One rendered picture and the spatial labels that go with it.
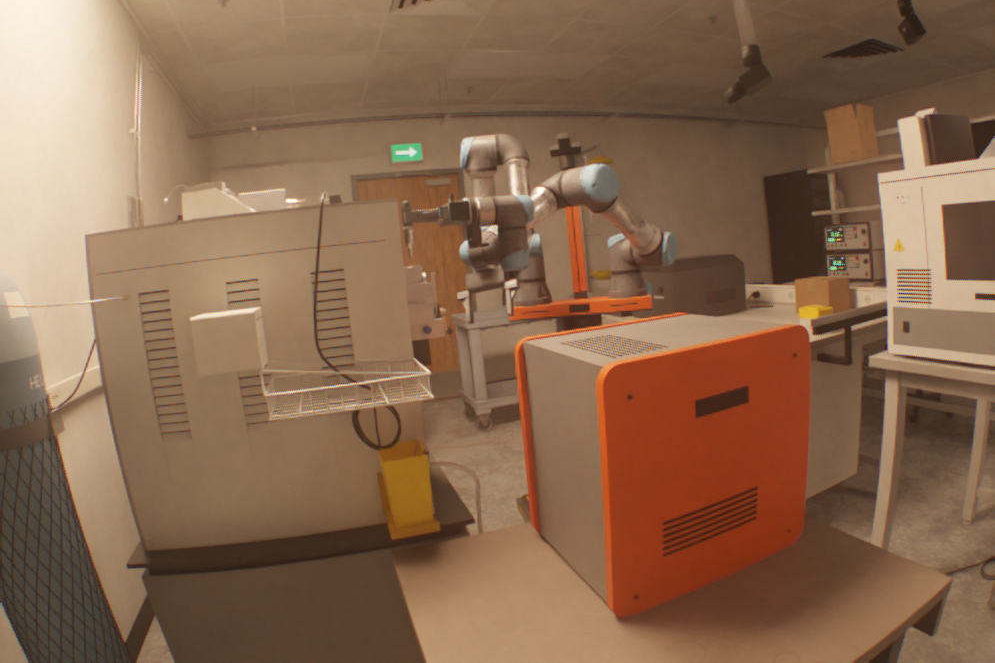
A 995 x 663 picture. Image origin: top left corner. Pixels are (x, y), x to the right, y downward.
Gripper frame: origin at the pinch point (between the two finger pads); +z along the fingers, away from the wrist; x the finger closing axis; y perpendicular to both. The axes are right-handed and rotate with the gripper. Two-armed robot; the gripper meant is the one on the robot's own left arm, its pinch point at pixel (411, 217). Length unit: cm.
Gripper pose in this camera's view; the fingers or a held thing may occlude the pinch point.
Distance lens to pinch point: 138.7
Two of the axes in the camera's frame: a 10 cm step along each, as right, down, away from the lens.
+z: -9.5, 1.1, -3.0
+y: -1.0, -9.9, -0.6
